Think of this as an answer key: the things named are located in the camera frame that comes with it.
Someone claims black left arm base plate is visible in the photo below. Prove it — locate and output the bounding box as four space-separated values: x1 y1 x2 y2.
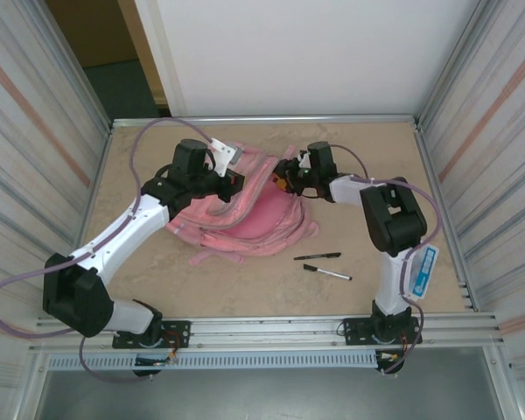
112 320 192 350

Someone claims pink student backpack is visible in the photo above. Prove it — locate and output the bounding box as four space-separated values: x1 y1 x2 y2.
164 140 321 267

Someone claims grey metal sheet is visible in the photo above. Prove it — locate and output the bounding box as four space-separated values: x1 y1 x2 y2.
32 369 515 420

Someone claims slotted grey cable duct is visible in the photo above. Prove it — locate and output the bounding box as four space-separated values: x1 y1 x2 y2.
45 351 377 372

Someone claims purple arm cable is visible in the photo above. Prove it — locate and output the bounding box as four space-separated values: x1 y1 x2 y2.
0 116 214 384
331 144 442 376

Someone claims aluminium table back rail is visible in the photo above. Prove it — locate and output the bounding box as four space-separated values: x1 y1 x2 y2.
110 114 423 129

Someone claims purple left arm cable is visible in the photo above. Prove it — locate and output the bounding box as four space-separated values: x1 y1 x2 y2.
0 116 214 384

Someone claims aluminium frame post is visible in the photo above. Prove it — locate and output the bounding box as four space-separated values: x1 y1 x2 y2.
24 0 115 137
413 0 502 128

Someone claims aluminium table side rail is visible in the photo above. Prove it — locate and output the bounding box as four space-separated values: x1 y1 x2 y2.
54 129 115 320
413 129 480 312

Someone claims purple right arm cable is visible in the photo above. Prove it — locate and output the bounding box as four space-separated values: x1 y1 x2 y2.
331 144 442 376

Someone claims white barrel marker pen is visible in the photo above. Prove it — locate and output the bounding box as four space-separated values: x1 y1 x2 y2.
302 262 354 282

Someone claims all black marker pen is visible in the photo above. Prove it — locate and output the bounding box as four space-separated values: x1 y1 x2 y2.
293 251 343 263

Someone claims aluminium front mounting rail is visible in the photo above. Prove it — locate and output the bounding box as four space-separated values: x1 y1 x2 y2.
29 315 508 353

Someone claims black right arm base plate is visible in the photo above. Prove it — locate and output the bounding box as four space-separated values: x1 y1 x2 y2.
340 317 423 347

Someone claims brown wooden door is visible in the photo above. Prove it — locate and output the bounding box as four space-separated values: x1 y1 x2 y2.
45 0 167 106

